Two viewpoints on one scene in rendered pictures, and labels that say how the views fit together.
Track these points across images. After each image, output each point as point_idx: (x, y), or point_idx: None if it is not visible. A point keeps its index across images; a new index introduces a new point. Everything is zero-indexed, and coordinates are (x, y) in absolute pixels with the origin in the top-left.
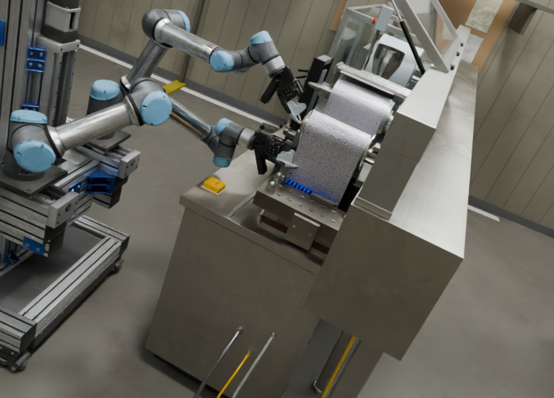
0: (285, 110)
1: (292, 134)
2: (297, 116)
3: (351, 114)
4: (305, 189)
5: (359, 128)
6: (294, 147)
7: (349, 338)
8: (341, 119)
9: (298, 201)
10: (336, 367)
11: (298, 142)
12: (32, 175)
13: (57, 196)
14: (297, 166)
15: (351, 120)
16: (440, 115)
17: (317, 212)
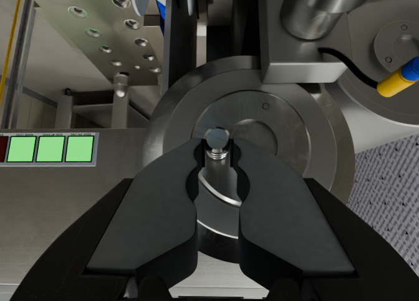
0: (88, 214)
1: (287, 7)
2: (235, 163)
3: (399, 224)
4: (159, 2)
5: (365, 186)
6: None
7: (12, 66)
8: (414, 186)
9: (87, 4)
10: (10, 37)
11: (259, 30)
12: None
13: None
14: (164, 4)
15: (390, 200)
16: None
17: (106, 42)
